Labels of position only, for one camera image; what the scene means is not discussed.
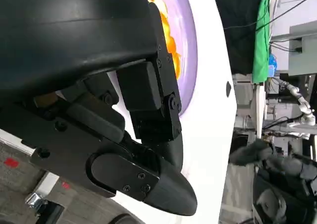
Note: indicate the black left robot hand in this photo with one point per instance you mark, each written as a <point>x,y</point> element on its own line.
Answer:
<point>74,48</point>

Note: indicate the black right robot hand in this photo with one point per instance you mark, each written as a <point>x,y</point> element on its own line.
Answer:
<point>260,151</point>

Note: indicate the orange toy bread roll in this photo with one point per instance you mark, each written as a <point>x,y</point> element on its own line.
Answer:
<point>171,40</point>

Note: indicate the white desk panel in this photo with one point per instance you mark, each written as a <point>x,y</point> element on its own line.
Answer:
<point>260,110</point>

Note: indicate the small blue box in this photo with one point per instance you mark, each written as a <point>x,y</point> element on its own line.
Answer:
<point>272,65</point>

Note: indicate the grey cabinet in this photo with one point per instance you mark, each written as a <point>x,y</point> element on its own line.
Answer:
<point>307,60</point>

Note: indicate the green cloth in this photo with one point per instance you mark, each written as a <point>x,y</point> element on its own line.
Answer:
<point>261,48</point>

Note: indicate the lilac plate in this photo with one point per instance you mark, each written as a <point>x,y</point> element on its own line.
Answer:
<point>187,48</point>

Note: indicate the black backdrop cloth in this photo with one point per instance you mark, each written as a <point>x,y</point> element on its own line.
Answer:
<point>237,23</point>

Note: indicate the black caster wheel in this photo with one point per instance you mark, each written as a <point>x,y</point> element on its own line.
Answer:
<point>53,214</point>

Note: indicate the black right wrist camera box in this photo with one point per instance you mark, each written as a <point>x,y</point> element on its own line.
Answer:
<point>272,201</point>

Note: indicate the chrome caster bracket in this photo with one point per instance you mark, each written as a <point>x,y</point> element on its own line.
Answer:
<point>37,203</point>

